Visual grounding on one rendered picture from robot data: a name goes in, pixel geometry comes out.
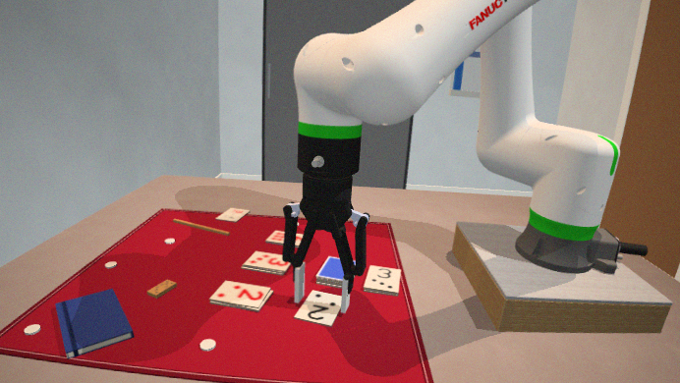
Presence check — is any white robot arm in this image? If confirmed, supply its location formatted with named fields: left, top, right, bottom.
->
left=294, top=0, right=648, bottom=274

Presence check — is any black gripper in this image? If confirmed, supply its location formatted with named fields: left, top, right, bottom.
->
left=282, top=173, right=369, bottom=313

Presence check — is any blue book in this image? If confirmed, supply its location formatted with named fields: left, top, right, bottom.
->
left=55, top=289, right=134, bottom=358

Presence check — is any blue playing card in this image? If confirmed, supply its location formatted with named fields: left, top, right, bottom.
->
left=315, top=256, right=344, bottom=282
left=294, top=290, right=342, bottom=327

